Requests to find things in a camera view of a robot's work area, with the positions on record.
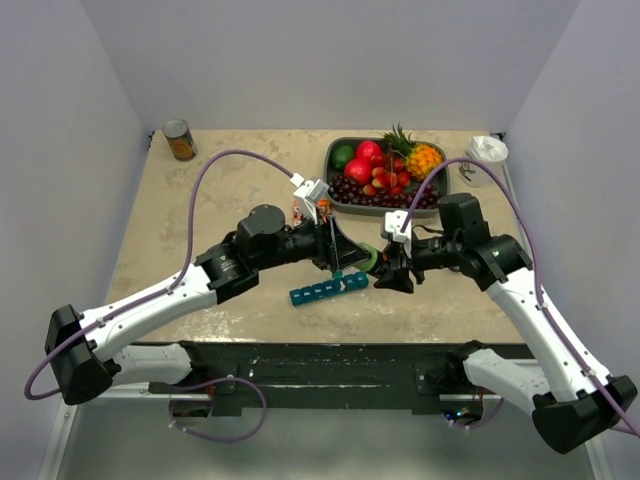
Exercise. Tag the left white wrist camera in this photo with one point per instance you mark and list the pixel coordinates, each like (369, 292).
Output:
(308, 194)

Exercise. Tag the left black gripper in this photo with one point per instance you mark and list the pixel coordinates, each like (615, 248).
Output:
(334, 250)

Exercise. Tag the red apple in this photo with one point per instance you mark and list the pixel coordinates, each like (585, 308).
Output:
(358, 170)
(368, 149)

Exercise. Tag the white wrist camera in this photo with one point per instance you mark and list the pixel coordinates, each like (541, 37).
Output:
(395, 227)
(308, 194)

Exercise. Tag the purple grape bunch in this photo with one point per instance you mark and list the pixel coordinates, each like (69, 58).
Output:
(345, 191)

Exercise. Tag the toy pineapple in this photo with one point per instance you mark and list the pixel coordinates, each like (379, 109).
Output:
(418, 159)

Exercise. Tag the orange cardboard box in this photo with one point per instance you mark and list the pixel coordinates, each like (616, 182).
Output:
(298, 216)

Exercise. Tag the green black pill bottle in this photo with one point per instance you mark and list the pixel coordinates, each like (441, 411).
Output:
(375, 264)

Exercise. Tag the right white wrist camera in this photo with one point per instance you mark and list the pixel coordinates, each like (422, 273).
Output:
(395, 227)

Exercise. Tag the lower red apple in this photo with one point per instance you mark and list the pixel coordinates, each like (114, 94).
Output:
(358, 170)

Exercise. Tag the green lime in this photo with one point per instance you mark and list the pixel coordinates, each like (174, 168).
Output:
(341, 156)

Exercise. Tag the tin can with fruit label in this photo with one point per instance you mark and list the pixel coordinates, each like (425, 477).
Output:
(180, 140)

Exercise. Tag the white paper towel roll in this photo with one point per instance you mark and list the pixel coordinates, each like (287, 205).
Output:
(489, 151)

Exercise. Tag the teal weekly pill organizer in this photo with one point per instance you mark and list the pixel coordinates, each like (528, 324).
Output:
(338, 285)

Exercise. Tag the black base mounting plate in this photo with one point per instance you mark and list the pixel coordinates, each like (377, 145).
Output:
(413, 377)

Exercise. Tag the upper red apple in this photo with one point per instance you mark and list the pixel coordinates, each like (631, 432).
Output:
(368, 149)

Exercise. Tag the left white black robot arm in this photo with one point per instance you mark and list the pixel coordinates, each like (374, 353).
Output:
(83, 345)

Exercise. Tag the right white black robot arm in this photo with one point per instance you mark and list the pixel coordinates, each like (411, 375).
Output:
(575, 397)

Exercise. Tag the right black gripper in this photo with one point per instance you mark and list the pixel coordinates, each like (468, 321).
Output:
(403, 258)

